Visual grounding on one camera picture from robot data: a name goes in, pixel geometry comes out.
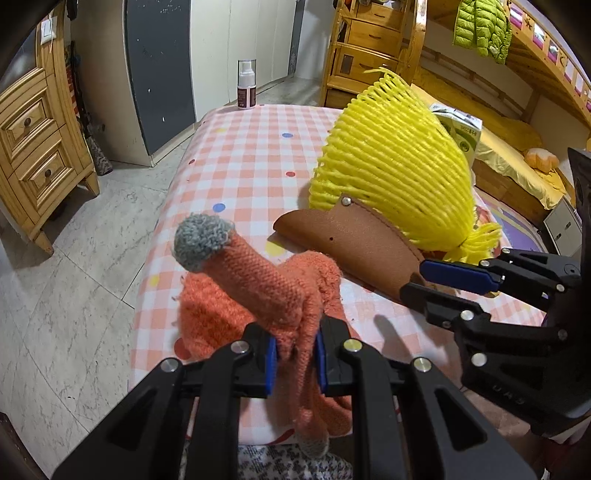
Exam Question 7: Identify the wooden stair drawers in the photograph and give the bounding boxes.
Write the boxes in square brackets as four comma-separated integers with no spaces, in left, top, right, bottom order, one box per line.
[318,0,428,109]

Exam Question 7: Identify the wooden bunk bed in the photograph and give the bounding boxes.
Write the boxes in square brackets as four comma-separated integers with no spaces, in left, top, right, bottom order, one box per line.
[414,1,590,226]

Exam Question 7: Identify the yellow bed sheet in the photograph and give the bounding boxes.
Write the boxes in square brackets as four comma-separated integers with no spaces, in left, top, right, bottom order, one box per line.
[412,83,567,210]

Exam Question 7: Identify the yellow foam fruit net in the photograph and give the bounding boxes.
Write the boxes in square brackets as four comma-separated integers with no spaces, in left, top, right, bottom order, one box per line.
[308,67,502,264]

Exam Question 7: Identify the rainbow oval rug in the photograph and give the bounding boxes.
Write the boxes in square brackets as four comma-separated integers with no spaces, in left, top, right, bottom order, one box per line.
[474,187,548,253]

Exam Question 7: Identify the green puffer jacket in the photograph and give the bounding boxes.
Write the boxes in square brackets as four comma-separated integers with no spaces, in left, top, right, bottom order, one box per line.
[453,0,512,65]

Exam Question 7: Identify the orange plush toy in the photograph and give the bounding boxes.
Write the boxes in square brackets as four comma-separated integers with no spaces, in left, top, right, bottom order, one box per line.
[524,148,559,174]

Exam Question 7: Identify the pink checkered tablecloth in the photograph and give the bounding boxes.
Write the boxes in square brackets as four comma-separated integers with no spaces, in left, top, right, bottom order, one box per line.
[129,103,546,446]

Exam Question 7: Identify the houndstooth trousers leg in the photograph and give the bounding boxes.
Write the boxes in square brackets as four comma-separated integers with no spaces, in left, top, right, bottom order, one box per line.
[181,442,355,480]

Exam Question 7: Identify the white spray bottle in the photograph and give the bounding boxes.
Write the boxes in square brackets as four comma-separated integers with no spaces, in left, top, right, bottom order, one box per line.
[236,59,256,109]

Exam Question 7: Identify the white milk carton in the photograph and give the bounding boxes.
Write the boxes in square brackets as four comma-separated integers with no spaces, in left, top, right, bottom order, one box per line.
[430,103,483,166]

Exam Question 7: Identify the white grey wardrobe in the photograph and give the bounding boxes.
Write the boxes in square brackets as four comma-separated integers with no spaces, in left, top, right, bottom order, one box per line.
[123,1,297,157]

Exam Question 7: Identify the brown leather pouch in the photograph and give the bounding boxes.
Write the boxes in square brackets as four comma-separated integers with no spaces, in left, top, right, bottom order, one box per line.
[273,195,428,302]

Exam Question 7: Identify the grey nightstand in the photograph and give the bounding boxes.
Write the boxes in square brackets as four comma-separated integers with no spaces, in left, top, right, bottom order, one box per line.
[544,197,582,261]

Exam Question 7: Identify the wooden glass-door cabinet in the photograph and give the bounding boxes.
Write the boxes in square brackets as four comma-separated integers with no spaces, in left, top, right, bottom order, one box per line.
[1,1,100,255]

